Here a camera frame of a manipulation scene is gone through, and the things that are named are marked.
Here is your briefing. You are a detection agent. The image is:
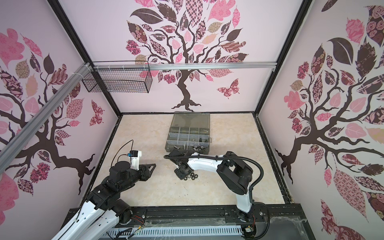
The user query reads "silver wing nut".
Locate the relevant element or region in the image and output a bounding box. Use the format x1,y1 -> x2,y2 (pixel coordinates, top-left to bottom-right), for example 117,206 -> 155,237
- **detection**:
193,145 -> 206,151

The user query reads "white slotted cable duct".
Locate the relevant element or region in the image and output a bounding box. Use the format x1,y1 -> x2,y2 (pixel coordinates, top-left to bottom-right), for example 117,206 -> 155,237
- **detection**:
100,226 -> 243,240

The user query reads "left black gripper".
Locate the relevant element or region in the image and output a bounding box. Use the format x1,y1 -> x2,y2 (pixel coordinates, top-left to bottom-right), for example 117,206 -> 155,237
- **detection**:
119,164 -> 156,193

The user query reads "aluminium rail on left wall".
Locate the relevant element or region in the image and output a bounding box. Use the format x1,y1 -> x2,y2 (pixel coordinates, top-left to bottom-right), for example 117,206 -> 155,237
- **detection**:
1,63 -> 92,173

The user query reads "black wire mesh basket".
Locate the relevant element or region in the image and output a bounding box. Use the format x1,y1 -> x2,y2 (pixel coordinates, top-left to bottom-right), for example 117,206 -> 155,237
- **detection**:
82,60 -> 153,94

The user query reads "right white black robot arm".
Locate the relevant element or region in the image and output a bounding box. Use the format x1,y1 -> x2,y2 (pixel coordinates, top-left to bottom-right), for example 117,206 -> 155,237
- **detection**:
164,150 -> 264,222

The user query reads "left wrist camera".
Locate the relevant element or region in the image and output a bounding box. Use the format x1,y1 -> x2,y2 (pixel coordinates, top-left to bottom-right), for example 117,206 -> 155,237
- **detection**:
128,150 -> 142,171

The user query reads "grey plastic compartment organizer box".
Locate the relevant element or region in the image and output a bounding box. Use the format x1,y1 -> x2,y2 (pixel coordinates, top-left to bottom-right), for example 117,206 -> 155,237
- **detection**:
165,112 -> 212,155

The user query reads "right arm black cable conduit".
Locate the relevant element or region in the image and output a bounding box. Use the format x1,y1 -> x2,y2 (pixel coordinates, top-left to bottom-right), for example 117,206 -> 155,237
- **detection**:
164,154 -> 265,205

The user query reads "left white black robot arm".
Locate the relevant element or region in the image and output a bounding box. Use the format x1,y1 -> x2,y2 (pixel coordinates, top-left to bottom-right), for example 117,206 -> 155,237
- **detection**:
53,161 -> 156,240

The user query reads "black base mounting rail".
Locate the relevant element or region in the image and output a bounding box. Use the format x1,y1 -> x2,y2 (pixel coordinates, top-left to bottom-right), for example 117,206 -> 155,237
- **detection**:
131,204 -> 306,225

